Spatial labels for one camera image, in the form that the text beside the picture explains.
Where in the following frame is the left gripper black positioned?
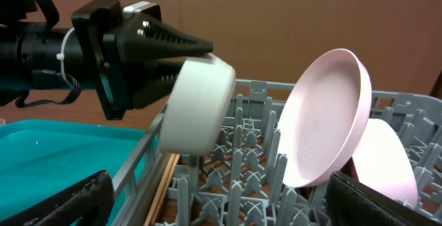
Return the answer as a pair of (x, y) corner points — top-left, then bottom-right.
(72, 0), (213, 120)

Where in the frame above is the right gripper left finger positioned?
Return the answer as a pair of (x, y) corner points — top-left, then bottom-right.
(1, 170), (115, 226)

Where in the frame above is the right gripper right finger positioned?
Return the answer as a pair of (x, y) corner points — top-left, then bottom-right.
(326, 171), (439, 226)

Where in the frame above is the grey bowl with food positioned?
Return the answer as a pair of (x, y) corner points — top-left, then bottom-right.
(159, 53), (236, 156)

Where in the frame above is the wooden chopstick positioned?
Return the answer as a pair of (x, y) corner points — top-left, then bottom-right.
(150, 153), (182, 226)
(143, 153), (177, 226)

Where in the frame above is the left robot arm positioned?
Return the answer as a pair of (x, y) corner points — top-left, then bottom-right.
(1, 0), (213, 120)

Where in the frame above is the grey dishwasher rack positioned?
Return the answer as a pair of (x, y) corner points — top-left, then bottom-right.
(110, 79), (442, 226)

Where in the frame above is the teal serving tray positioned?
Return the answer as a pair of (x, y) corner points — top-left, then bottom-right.
(1, 118), (165, 225)

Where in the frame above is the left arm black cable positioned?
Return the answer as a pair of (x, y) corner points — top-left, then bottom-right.
(15, 73), (83, 109)

